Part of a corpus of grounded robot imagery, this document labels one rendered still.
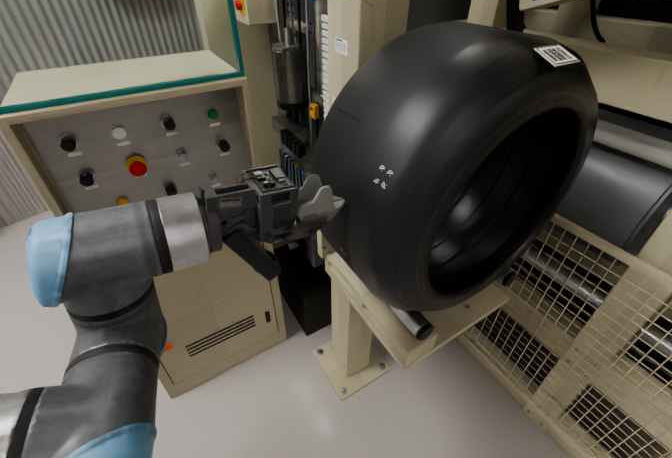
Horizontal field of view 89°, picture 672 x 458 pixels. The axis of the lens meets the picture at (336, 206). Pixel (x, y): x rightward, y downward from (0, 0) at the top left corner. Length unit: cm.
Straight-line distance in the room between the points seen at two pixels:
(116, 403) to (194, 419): 134
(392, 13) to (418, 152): 41
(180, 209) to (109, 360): 17
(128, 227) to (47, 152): 68
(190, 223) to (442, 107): 34
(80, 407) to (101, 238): 15
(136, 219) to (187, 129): 68
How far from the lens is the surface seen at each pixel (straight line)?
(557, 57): 59
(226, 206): 43
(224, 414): 173
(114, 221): 42
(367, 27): 78
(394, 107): 52
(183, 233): 41
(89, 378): 44
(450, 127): 48
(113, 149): 108
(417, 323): 78
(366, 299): 87
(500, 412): 180
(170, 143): 108
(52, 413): 42
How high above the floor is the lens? 155
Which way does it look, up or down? 37 degrees down
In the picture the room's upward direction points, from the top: straight up
